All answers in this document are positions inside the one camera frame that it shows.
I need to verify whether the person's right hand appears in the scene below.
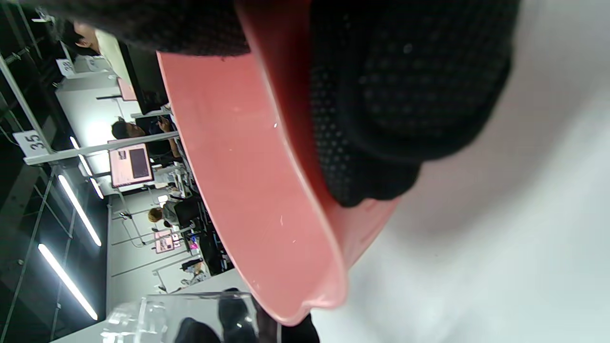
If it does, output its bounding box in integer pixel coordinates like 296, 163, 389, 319
29, 0, 520, 208

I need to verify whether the person's left hand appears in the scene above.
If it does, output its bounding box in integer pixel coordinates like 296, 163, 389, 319
174, 288, 321, 343

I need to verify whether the clear plastic jar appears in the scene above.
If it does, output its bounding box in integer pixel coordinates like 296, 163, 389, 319
100, 292, 283, 343

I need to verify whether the pink salad bowl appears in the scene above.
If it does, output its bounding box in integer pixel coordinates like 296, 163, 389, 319
156, 0, 401, 327

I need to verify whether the small computer monitor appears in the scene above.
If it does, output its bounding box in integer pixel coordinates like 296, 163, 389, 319
153, 230, 174, 253

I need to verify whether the long ceiling light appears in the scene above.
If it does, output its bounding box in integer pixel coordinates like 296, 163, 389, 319
38, 244, 98, 321
70, 137, 104, 199
58, 175, 102, 247

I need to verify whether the large computer monitor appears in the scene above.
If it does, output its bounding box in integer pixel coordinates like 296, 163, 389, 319
109, 143, 154, 188

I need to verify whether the black mesh office chair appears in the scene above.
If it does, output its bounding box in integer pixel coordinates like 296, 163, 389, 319
119, 42, 174, 117

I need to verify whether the silver metal frame post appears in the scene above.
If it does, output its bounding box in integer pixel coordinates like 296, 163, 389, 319
13, 130, 181, 166

